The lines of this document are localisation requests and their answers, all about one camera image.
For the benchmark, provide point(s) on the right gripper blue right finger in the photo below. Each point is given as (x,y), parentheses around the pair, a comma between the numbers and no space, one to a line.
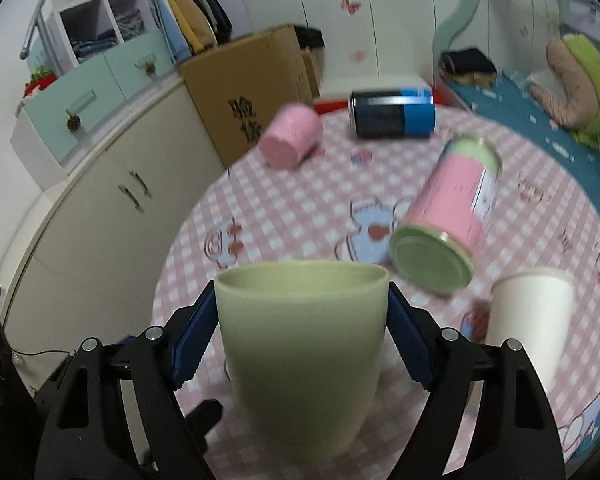
(515,435)

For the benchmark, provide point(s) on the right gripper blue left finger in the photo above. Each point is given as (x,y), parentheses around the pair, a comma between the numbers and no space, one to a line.
(110,409)

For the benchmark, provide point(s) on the pale green cup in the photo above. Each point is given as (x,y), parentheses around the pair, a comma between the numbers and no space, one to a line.
(302,342)

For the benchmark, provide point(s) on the white paper cup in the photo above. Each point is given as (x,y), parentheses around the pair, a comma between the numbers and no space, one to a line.
(535,307)

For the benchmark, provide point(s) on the pink cup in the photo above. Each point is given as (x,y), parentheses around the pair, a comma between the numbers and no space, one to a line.
(292,135)

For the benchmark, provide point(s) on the white low cabinet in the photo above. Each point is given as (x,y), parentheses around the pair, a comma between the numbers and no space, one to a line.
(93,264)

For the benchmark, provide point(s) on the pink green tin can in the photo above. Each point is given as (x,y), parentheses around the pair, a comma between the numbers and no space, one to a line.
(440,238)

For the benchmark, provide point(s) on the pink checkered tablecloth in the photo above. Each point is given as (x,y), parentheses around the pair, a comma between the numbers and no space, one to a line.
(344,203)

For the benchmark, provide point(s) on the teal drawer unit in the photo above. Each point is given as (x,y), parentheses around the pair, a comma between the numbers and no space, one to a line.
(53,126)

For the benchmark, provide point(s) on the black blue can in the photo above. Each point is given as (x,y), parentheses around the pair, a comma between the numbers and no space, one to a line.
(407,113)

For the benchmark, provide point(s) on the teal patterned mattress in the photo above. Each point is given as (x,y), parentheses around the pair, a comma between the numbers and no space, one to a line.
(509,103)

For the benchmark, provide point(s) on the pink curved pillow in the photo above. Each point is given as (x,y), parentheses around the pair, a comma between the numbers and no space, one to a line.
(579,107)

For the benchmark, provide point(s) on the red strawberry plush toy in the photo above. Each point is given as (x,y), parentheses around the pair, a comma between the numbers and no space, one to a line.
(40,79)

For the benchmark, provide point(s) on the folded dark clothes pile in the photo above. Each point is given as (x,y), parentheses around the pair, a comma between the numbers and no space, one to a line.
(470,67)

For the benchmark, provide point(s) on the brown cardboard box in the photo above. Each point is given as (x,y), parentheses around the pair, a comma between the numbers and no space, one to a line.
(239,87)

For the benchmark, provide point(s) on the grey metal handrail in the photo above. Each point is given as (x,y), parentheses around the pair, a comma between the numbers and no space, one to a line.
(37,27)

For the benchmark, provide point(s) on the lilac stair shelf unit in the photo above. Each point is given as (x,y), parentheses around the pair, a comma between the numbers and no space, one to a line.
(80,29)

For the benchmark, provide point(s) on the hanging clothes row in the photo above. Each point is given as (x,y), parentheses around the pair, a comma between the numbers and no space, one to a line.
(191,26)

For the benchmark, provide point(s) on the white wardrobe doors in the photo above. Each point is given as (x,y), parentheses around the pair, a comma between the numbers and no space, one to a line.
(368,43)

